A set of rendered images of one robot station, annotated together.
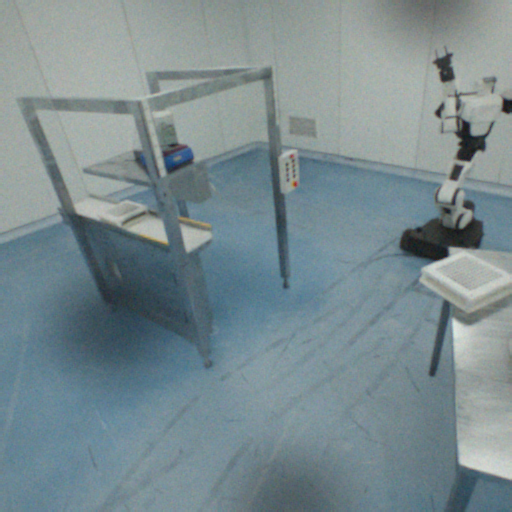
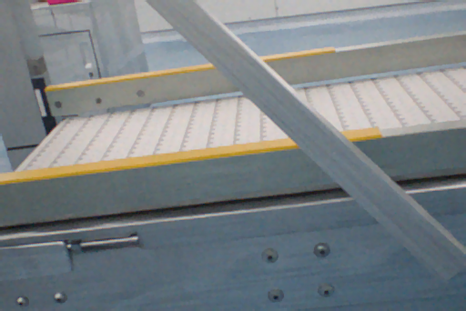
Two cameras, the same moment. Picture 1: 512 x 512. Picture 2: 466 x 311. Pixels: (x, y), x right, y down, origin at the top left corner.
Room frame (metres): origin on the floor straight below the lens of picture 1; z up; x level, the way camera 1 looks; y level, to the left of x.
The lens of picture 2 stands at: (2.46, 0.20, 1.04)
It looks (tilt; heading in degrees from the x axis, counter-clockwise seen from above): 22 degrees down; 145
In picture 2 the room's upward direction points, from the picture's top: 9 degrees counter-clockwise
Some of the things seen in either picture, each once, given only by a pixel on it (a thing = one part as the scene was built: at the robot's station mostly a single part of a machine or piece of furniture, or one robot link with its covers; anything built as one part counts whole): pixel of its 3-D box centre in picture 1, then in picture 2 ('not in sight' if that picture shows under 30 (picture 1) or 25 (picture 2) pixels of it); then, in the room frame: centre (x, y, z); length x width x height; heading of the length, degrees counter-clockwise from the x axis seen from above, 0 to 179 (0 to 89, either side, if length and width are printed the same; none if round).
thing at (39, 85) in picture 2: not in sight; (58, 155); (1.77, 0.42, 0.80); 0.02 x 0.01 x 0.20; 50
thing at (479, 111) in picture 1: (473, 114); not in sight; (2.81, -1.75, 1.12); 0.34 x 0.30 x 0.36; 85
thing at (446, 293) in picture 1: (465, 284); not in sight; (1.17, -0.84, 0.88); 0.24 x 0.24 x 0.02; 20
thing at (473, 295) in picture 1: (467, 274); not in sight; (1.17, -0.84, 0.93); 0.25 x 0.24 x 0.02; 110
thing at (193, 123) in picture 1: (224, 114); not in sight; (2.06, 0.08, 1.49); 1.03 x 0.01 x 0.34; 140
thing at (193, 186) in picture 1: (189, 181); not in sight; (2.03, 0.33, 1.16); 0.22 x 0.11 x 0.20; 50
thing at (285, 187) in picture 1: (288, 171); not in sight; (2.46, -0.29, 0.99); 0.17 x 0.06 x 0.26; 140
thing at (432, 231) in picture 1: (451, 227); not in sight; (2.74, -1.72, 0.19); 0.64 x 0.52 x 0.33; 129
